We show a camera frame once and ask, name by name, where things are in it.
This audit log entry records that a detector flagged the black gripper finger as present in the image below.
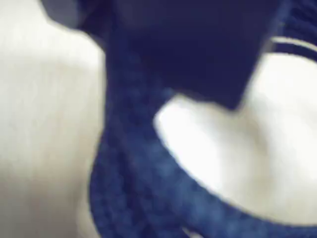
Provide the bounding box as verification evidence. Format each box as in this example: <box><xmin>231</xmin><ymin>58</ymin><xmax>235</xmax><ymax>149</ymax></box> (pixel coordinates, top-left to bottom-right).
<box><xmin>41</xmin><ymin>0</ymin><xmax>111</xmax><ymax>52</ymax></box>
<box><xmin>108</xmin><ymin>0</ymin><xmax>284</xmax><ymax>110</ymax></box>

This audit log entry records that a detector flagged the black braided charging cable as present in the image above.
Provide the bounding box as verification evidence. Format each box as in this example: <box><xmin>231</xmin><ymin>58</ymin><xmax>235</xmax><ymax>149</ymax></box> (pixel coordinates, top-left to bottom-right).
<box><xmin>88</xmin><ymin>0</ymin><xmax>317</xmax><ymax>238</ymax></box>

